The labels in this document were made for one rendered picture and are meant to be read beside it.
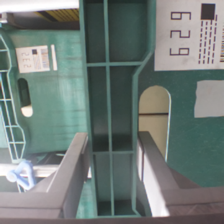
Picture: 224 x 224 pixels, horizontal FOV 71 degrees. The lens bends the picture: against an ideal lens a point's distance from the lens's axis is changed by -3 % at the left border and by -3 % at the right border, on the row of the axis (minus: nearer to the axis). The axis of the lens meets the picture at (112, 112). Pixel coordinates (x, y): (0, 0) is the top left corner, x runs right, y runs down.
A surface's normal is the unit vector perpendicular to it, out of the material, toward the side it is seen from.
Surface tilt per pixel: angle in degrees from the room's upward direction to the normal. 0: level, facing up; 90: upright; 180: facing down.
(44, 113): 94
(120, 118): 96
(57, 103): 96
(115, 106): 96
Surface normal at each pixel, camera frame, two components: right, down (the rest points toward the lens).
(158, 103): 0.00, 0.29
